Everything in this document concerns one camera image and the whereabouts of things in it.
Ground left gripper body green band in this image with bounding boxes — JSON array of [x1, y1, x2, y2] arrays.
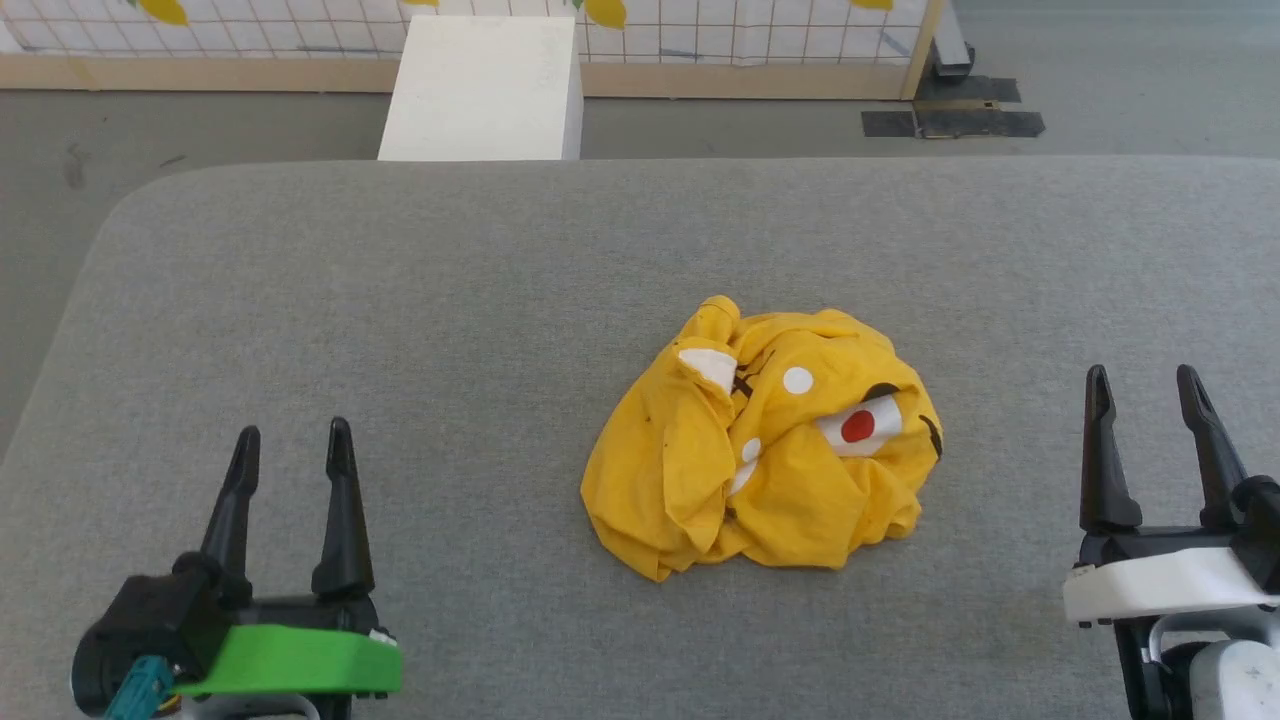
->
[[172, 594, 404, 720]]

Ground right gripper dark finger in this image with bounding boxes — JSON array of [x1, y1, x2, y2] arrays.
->
[[1175, 364, 1251, 532], [1079, 364, 1144, 535]]

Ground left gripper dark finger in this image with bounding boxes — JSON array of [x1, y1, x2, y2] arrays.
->
[[200, 425, 262, 583], [311, 417, 376, 601]]

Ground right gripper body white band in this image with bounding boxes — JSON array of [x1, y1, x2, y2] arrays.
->
[[1062, 528, 1280, 629]]

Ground yellow printed t-shirt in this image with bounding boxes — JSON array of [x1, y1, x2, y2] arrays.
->
[[580, 295, 944, 583]]

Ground grey metal screen foot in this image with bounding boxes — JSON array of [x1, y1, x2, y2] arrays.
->
[[930, 0, 977, 83]]

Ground white rectangular box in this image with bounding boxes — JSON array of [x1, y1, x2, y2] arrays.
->
[[377, 14, 584, 162]]

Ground lemon print folding screen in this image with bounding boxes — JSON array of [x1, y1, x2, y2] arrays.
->
[[0, 0, 949, 101]]

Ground dark floor base plate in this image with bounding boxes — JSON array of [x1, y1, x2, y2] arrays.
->
[[913, 75, 1047, 140]]

